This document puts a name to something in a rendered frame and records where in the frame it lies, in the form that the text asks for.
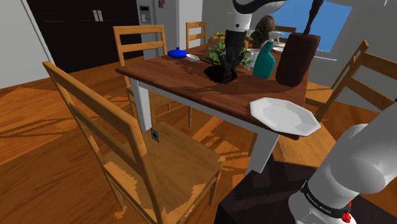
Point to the white cup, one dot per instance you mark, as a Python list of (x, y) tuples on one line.
[(255, 56)]

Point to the green leafy plant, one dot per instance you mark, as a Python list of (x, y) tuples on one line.
[(214, 54)]

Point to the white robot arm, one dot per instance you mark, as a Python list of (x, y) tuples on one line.
[(356, 161)]

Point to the black bowl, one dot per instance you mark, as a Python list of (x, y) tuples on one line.
[(215, 74)]

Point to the window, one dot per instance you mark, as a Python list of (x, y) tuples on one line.
[(328, 24)]

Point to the grey refrigerator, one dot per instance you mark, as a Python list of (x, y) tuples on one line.
[(155, 28)]

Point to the teal bottle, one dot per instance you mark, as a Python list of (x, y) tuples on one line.
[(264, 63)]

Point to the wooden dining table white legs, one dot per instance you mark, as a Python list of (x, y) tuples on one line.
[(186, 77)]

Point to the wooden chair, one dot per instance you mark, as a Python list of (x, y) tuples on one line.
[(369, 93), (196, 29), (139, 37), (173, 161)]

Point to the small white bowl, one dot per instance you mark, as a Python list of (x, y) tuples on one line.
[(193, 57)]

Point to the dark robot stand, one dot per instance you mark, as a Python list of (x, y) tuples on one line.
[(263, 198)]

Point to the orange pumpkin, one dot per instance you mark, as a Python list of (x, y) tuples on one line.
[(214, 38)]

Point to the white octagonal plate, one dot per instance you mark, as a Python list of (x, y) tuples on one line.
[(282, 116)]

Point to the black cabinet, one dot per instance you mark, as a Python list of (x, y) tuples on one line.
[(77, 34)]

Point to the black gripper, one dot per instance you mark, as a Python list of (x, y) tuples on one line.
[(235, 37)]

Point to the brown bust figure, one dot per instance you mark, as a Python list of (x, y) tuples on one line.
[(263, 29)]

